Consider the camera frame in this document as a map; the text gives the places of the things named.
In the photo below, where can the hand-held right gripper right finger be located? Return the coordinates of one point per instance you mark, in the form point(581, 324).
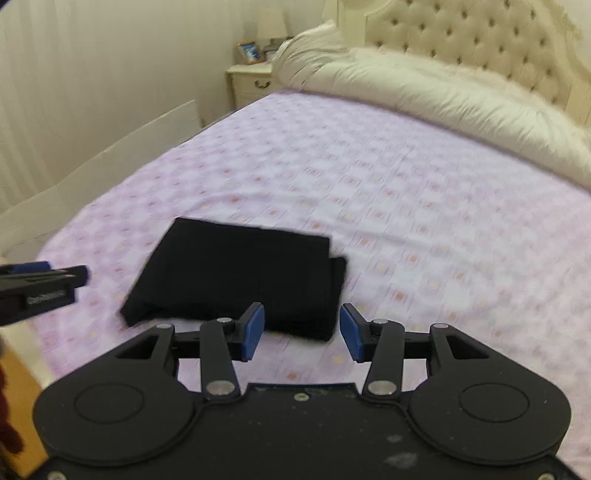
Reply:
point(353, 332)

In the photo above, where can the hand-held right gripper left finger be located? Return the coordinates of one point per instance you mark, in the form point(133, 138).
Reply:
point(251, 330)

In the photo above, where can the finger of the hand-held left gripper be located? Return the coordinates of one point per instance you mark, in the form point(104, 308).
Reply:
point(69, 277)
point(30, 267)

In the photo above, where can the black pants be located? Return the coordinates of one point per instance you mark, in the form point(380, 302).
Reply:
point(240, 281)

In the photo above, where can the pink checked bed sheet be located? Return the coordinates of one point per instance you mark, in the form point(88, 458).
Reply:
point(369, 194)

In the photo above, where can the white curtain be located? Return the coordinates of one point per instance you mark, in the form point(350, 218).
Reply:
point(92, 69)

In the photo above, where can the cream nightstand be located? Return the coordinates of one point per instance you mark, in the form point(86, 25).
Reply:
point(249, 85)

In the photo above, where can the cream white duvet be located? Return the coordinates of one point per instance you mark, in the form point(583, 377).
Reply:
point(415, 92)

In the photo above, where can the white table lamp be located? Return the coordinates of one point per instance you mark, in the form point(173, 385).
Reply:
point(272, 25)

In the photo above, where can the cream tufted headboard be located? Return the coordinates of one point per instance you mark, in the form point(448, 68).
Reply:
point(498, 41)

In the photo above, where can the white bed side rail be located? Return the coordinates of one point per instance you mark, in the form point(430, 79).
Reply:
point(101, 161)

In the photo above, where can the blue picture frame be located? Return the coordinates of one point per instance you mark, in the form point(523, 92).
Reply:
point(249, 52)

